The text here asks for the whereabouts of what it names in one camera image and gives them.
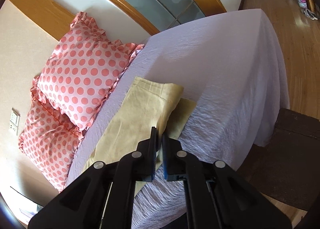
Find khaki pants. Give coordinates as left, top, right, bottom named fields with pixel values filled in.
left=82, top=76, right=198, bottom=193

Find dark floor rug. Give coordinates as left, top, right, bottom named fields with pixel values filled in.
left=237, top=108, right=319, bottom=211

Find left polka dot pillow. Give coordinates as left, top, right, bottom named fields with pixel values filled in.
left=18, top=98, right=82, bottom=192

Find polka dot pillow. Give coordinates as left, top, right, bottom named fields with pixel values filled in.
left=35, top=12, right=144, bottom=131
left=18, top=98, right=82, bottom=192

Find right polka dot pillow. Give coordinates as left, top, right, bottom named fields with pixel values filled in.
left=35, top=12, right=144, bottom=131

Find lavender bed sheet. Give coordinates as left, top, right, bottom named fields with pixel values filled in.
left=65, top=8, right=291, bottom=229

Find slippers on floor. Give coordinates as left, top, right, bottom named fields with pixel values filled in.
left=297, top=0, right=318, bottom=20

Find white wall sockets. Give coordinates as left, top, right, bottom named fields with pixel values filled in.
left=9, top=108, right=20, bottom=136

